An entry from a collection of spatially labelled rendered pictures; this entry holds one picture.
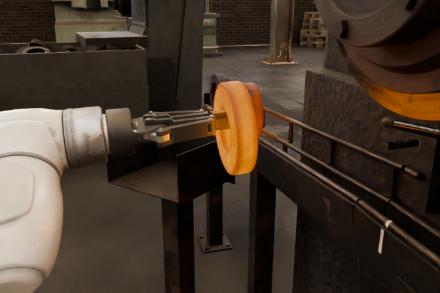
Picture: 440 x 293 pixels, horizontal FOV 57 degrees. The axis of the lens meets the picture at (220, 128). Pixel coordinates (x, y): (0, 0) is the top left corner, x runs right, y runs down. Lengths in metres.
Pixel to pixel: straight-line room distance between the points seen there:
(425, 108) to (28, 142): 0.52
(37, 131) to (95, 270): 1.26
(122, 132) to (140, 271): 1.20
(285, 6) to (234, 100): 7.02
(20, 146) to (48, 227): 0.13
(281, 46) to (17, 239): 7.29
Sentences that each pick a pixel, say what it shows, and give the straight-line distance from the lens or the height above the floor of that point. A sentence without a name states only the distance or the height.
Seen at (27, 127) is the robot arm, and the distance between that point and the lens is 0.61.
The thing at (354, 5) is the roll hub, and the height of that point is 1.03.
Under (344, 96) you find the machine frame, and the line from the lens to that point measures 0.91.
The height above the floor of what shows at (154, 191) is 0.60.
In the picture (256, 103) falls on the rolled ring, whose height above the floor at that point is 0.75.
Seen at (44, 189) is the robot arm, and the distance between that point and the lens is 0.54.
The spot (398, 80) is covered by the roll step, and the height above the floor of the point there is 0.93.
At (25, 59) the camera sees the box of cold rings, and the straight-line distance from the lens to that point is 2.84.
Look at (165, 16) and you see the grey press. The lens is 3.38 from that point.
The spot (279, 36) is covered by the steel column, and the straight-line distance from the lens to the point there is 7.61.
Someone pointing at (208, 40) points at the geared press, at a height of 0.32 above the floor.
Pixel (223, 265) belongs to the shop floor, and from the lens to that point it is 1.77.
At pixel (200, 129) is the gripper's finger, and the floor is 0.84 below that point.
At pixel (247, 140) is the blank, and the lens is 0.62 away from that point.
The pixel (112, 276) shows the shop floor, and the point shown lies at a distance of 1.77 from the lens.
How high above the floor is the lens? 1.03
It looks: 17 degrees down
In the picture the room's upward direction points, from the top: straight up
